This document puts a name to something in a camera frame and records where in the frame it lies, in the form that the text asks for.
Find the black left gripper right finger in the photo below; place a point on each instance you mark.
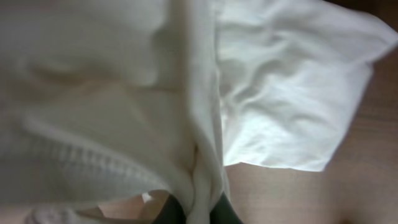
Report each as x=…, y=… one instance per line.
x=223, y=212

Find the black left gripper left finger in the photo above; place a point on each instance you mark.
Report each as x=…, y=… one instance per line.
x=171, y=213

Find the white t-shirt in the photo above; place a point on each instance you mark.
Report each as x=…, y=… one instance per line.
x=106, y=100

